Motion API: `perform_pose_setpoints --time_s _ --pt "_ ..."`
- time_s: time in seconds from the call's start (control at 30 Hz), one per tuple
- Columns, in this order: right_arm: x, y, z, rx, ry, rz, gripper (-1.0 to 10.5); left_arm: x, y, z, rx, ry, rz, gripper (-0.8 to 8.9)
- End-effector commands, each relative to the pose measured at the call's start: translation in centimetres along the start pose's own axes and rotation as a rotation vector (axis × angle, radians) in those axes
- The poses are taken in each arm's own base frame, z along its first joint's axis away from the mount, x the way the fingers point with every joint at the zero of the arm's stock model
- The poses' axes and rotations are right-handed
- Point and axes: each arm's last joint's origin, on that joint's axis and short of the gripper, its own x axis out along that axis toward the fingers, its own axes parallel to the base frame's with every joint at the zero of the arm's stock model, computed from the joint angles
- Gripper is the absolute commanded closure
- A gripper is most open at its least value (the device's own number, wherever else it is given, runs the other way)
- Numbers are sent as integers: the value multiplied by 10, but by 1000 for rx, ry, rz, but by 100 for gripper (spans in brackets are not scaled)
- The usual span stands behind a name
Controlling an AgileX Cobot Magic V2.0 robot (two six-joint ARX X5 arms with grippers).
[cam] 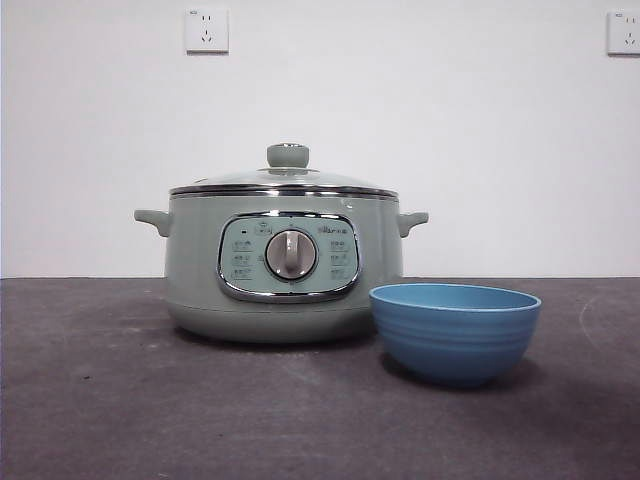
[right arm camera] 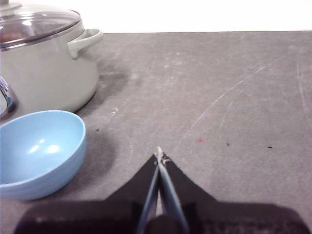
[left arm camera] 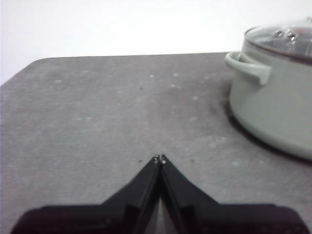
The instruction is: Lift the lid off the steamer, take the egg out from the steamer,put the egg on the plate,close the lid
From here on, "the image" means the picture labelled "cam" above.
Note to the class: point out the white wall socket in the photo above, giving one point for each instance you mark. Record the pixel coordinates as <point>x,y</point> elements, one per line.
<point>207,31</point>
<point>625,33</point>

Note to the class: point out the blue ribbed bowl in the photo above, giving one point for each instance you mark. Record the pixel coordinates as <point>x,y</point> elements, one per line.
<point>457,345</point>

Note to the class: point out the pale green electric steamer pot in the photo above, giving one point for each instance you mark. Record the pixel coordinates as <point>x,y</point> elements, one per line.
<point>200,310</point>

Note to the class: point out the glass lid with green knob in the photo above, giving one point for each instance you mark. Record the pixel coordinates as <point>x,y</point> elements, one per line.
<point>287,156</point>

